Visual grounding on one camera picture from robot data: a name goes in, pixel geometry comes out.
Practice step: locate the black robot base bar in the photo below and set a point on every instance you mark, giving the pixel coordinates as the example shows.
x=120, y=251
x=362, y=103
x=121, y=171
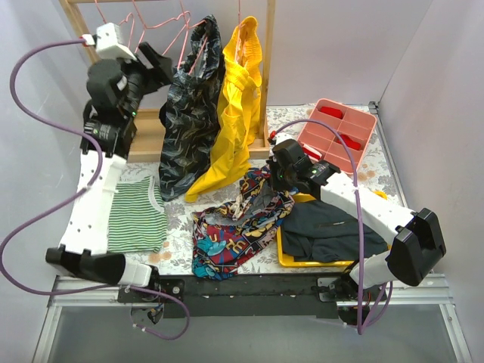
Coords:
x=307, y=294

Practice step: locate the colourful comic print shorts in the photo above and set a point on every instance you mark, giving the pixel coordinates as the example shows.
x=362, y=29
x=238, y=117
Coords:
x=226, y=236

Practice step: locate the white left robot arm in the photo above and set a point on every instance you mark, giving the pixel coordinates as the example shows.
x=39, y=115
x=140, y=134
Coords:
x=82, y=251

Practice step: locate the red white cloth lower compartment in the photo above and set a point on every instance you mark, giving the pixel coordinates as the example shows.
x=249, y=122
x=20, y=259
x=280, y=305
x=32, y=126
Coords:
x=312, y=153

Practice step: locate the dark navy garment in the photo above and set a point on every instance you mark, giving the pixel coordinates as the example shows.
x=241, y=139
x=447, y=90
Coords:
x=329, y=230

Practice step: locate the pink wire hanger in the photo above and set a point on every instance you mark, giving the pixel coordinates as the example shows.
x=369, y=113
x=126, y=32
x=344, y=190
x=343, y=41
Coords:
x=174, y=31
x=127, y=26

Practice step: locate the yellow shorts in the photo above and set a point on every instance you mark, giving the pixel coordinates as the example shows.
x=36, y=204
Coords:
x=239, y=114

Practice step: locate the red cloth middle compartment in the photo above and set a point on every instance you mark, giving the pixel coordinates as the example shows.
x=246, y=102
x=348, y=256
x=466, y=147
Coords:
x=348, y=141

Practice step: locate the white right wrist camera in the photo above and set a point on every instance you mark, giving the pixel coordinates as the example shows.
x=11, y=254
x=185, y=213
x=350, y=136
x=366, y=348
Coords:
x=275, y=138

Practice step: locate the green striped shirt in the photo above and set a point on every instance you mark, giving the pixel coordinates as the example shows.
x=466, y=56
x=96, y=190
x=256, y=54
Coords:
x=137, y=221

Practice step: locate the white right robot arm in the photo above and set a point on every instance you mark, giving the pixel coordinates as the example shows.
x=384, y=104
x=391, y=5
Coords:
x=415, y=239

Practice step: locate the floral table cloth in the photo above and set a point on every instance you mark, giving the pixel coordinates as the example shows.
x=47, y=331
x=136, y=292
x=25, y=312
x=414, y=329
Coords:
x=175, y=254

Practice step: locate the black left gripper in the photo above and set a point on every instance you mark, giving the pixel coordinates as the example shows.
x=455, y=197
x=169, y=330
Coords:
x=145, y=67

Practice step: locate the wooden clothes rack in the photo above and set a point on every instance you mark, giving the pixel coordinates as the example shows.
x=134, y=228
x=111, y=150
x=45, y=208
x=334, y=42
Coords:
x=146, y=147

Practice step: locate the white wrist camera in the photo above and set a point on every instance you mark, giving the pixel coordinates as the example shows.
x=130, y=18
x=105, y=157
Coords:
x=108, y=43
x=275, y=138

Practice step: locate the red cloth upper compartment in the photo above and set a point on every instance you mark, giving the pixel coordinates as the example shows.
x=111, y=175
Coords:
x=331, y=111

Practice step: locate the pink divided organiser box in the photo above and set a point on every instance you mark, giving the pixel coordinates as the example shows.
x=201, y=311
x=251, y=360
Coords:
x=337, y=133

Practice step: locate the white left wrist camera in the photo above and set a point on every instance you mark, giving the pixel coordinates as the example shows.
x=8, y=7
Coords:
x=108, y=43

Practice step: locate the pink hanger with yellow shorts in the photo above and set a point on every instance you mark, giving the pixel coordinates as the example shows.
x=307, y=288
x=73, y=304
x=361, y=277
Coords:
x=238, y=55

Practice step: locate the dark leaf print shorts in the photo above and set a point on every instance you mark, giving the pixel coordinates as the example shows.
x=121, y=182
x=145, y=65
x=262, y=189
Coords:
x=190, y=112

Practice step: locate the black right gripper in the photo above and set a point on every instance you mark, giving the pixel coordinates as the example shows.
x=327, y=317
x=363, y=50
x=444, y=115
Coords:
x=273, y=175

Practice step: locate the yellow plastic tray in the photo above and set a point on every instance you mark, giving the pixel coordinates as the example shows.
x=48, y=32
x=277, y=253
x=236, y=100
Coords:
x=321, y=261

